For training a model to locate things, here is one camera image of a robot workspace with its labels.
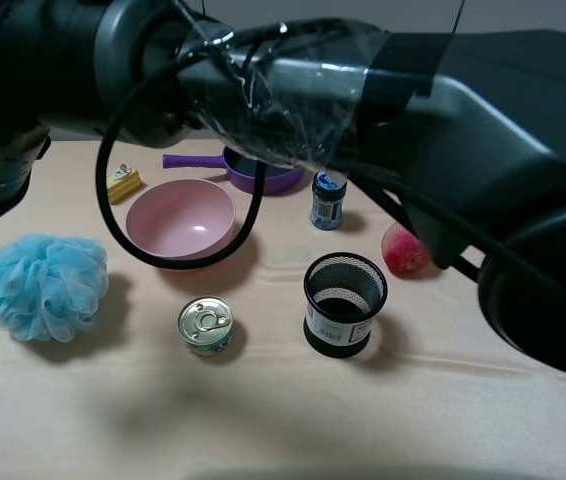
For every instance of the pink plastic bowl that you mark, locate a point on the pink plastic bowl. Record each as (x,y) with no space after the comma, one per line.
(185,219)

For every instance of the blue mesh bath loofah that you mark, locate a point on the blue mesh bath loofah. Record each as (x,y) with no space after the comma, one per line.
(51,287)

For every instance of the yellow toy cake slice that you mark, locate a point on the yellow toy cake slice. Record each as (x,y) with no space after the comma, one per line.
(123,183)

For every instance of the black mesh pen holder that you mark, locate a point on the black mesh pen holder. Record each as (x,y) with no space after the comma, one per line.
(344,292)

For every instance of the small blue-capped bottle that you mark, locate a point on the small blue-capped bottle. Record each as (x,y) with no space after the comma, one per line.
(328,193)

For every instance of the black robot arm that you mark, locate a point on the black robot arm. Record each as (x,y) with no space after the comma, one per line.
(459,137)

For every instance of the silver pull-tab tin can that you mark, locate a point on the silver pull-tab tin can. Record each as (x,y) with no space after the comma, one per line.
(206,325)

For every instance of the red peach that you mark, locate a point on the red peach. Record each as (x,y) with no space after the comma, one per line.
(403,253)

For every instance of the purple toy frying pan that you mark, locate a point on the purple toy frying pan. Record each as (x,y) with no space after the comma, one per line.
(240,170)

